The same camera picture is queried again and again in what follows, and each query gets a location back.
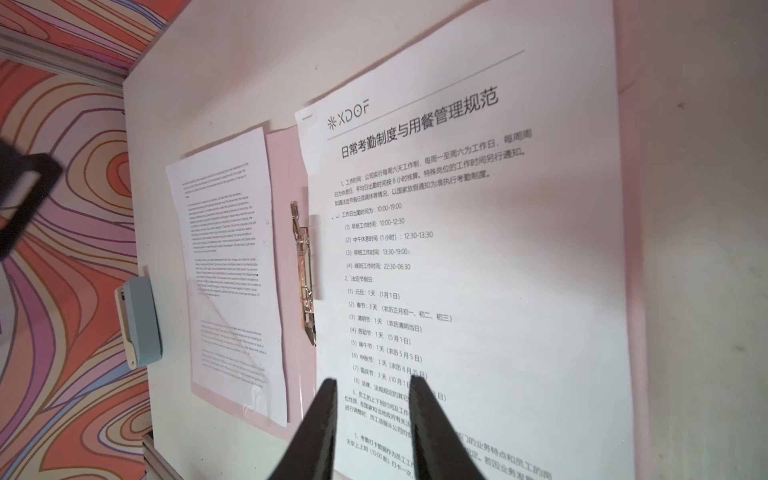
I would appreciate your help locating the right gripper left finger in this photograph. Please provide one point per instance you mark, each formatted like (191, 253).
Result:
(310, 454)

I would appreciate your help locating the printed paper sheet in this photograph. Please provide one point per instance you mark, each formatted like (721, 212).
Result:
(223, 202)
(480, 240)

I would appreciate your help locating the silver folder clip mechanism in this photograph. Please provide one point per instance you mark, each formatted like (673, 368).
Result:
(304, 260)

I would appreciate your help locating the grey blue stapler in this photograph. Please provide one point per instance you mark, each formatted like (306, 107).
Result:
(138, 322)

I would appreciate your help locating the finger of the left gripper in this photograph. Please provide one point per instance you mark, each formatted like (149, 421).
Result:
(14, 166)

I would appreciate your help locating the pink folder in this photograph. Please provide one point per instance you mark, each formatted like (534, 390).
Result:
(294, 288)

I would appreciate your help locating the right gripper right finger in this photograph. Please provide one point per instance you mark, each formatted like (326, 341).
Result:
(438, 453)

